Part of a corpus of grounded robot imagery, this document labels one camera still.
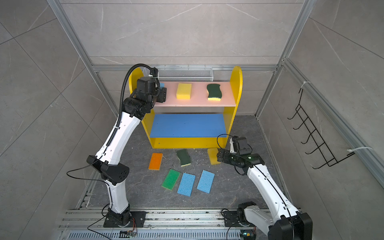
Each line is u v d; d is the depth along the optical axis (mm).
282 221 382
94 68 903
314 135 676
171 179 858
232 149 714
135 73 496
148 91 542
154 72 593
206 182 855
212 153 986
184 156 961
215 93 730
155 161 935
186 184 836
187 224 730
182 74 979
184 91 727
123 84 489
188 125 973
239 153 601
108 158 469
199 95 751
